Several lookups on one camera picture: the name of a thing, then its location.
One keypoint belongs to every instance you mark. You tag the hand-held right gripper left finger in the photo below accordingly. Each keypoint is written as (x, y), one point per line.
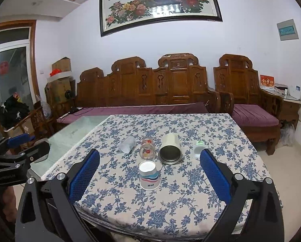
(83, 174)

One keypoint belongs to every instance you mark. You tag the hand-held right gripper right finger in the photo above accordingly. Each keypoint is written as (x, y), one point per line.
(216, 175)

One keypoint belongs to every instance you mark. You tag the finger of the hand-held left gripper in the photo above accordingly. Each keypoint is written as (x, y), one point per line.
(18, 140)
(37, 152)

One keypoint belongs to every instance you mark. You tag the striped paper cup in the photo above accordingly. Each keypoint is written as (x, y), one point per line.
(148, 177)

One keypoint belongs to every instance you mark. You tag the person's left forearm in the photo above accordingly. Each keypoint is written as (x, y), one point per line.
(3, 201)

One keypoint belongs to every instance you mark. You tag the small white green cup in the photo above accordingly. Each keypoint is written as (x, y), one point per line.
(199, 149)

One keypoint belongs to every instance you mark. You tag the clear plastic cup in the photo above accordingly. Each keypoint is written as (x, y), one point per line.
(127, 145)

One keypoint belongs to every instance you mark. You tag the flower print glass cup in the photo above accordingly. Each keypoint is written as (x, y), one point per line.
(147, 150)

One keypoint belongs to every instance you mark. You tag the wooden chair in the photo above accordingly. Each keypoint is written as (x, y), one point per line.
(37, 121)

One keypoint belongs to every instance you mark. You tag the pile of black clothes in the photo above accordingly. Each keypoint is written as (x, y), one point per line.
(12, 113)

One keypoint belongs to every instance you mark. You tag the blue floral tablecloth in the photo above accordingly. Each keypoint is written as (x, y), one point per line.
(188, 206)

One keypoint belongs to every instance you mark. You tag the cream metal tumbler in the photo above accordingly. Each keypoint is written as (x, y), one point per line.
(169, 151)

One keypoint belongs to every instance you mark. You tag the large cardboard box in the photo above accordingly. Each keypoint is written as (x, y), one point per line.
(59, 88)

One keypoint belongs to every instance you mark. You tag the square purple seat cushion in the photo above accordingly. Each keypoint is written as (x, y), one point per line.
(253, 116)

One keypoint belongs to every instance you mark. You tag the red lantern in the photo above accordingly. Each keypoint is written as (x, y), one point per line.
(3, 68)

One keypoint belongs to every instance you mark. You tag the clear plastic bag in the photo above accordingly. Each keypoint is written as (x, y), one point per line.
(287, 136)

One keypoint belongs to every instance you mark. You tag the long purple sofa cushion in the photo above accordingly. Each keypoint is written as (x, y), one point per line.
(140, 111)

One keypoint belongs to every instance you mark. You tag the small cardboard box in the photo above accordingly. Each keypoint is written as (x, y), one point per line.
(62, 65)

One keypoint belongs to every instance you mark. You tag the carved wooden armchair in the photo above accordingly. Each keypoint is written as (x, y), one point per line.
(237, 80)

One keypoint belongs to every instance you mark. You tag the wooden side table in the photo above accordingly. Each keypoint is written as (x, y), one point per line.
(290, 108)

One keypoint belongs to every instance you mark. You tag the carved wooden sofa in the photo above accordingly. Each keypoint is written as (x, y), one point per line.
(175, 83)

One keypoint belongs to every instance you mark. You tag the red gift box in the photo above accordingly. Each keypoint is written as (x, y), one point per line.
(267, 82)

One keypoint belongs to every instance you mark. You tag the framed peacock flower painting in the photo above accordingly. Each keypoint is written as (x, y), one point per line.
(160, 2)

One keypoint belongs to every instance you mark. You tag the wooden door frame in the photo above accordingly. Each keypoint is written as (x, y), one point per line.
(33, 55)

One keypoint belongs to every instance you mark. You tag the grey wall panel box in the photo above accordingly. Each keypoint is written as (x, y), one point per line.
(287, 29)

